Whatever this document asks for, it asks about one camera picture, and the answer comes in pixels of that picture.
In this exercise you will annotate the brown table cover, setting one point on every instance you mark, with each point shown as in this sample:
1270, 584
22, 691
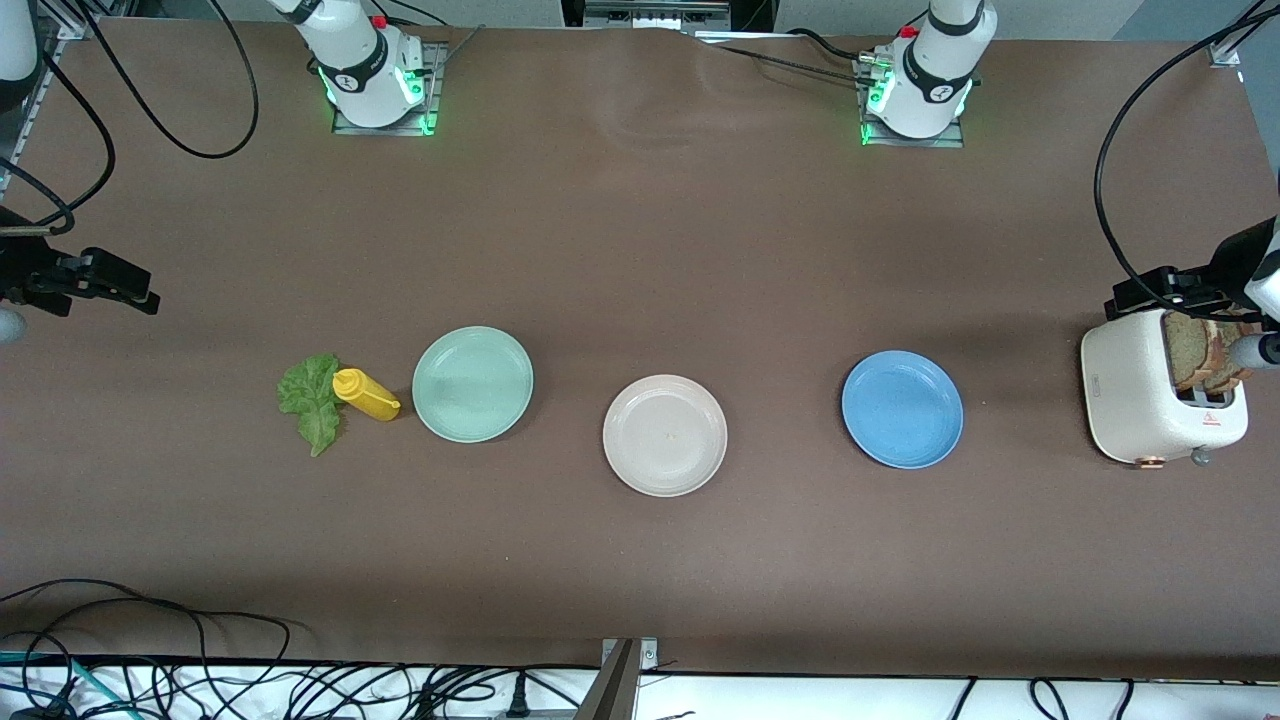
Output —
800, 560

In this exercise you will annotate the green lettuce leaf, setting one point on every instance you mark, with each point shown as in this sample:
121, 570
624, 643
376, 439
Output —
310, 400

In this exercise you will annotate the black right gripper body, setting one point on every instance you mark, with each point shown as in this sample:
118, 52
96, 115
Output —
22, 272

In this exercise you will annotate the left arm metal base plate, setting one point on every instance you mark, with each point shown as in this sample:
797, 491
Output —
950, 142

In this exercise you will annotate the mint green plate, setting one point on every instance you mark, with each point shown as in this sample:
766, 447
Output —
472, 385

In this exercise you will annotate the beige plate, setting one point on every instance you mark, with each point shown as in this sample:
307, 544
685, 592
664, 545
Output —
665, 435

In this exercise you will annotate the yellow mustard squeeze bottle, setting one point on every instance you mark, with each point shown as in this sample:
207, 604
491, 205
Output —
365, 395

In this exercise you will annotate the blue plate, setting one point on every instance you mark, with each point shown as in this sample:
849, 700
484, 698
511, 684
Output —
902, 410

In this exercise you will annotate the black equipment box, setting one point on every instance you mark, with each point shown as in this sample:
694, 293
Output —
750, 12

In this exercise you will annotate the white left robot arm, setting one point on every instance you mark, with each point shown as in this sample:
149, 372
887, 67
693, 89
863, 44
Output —
935, 70

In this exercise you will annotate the brown bread slice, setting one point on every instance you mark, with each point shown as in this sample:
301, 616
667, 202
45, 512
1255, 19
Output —
1230, 365
1188, 350

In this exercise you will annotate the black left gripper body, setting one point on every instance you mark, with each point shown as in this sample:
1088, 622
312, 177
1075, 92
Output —
1232, 266

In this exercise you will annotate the white toaster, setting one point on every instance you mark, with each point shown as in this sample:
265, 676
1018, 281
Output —
1130, 400

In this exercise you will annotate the grey metal bracket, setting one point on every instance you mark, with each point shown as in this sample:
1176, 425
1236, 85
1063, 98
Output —
615, 690

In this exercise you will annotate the black power plug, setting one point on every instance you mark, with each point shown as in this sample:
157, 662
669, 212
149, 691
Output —
518, 700

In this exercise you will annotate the aluminium frame profile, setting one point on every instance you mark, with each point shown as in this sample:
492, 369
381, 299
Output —
30, 100
1228, 52

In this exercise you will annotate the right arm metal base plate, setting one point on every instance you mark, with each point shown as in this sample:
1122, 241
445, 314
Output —
432, 110

